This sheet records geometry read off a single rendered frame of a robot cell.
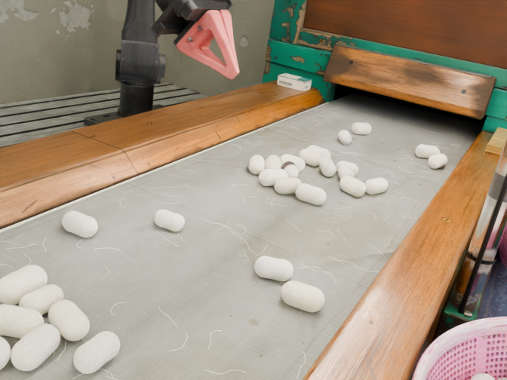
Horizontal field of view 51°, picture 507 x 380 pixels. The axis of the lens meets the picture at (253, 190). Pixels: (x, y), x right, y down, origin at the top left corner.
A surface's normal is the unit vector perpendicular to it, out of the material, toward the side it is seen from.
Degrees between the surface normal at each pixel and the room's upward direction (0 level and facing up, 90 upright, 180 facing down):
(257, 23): 90
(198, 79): 90
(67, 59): 91
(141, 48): 84
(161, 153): 45
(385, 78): 67
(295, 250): 0
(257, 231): 0
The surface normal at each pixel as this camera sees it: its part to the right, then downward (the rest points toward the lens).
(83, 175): 0.71, -0.43
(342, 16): -0.48, 0.28
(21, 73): 0.81, 0.33
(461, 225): 0.14, -0.91
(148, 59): 0.22, 0.32
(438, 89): -0.40, -0.11
